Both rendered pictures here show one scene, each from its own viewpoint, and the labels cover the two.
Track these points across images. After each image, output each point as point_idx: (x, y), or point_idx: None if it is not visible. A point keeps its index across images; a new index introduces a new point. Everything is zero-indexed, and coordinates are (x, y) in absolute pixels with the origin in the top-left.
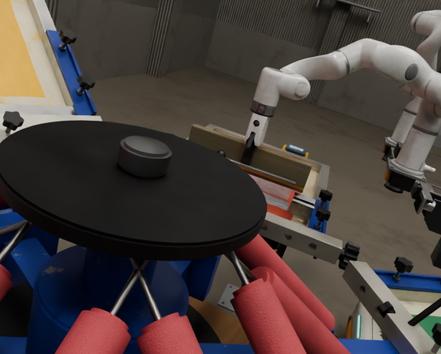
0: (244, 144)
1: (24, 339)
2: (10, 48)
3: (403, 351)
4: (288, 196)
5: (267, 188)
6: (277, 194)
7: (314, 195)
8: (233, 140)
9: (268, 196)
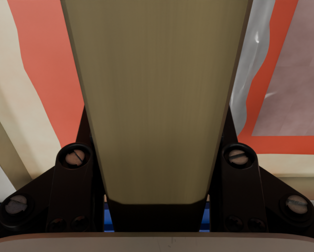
0: (102, 176)
1: None
2: None
3: None
4: (288, 134)
5: None
6: (277, 110)
7: (312, 188)
8: (77, 64)
9: (232, 93)
